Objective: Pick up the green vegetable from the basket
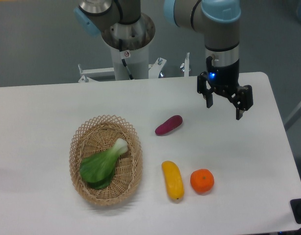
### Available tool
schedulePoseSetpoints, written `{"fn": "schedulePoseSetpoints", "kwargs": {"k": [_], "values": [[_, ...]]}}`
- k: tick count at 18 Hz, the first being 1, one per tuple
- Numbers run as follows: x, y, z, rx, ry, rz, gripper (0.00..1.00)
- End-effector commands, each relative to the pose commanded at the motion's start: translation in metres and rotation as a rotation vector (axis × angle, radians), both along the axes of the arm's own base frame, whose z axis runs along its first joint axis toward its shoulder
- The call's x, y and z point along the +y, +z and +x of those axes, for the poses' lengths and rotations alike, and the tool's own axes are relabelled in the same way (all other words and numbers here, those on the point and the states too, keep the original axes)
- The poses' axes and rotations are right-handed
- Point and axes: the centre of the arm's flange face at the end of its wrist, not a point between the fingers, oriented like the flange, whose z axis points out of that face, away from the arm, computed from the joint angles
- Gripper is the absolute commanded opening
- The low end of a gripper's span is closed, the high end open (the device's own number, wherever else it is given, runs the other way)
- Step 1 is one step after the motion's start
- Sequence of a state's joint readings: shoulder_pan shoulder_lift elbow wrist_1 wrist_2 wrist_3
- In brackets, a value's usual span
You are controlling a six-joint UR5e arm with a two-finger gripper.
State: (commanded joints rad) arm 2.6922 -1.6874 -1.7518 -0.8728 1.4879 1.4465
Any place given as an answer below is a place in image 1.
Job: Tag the white table leg right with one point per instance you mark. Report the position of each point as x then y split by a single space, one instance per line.
294 115

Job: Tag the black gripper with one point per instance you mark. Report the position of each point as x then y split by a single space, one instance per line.
224 81

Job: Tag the white metal base frame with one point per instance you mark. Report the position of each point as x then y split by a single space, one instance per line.
157 70

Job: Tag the purple sweet potato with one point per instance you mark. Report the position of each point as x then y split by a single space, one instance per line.
169 125

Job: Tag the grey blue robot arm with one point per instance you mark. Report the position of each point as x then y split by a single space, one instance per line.
217 20

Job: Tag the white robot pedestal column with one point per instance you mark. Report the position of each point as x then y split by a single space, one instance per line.
129 46

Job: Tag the green bok choy vegetable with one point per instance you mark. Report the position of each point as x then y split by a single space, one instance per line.
98 170

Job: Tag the orange tangerine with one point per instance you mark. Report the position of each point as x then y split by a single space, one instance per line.
202 181

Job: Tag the woven wicker basket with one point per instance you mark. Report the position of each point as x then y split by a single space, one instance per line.
99 134

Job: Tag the black device at table edge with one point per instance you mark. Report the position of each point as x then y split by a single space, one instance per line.
296 209

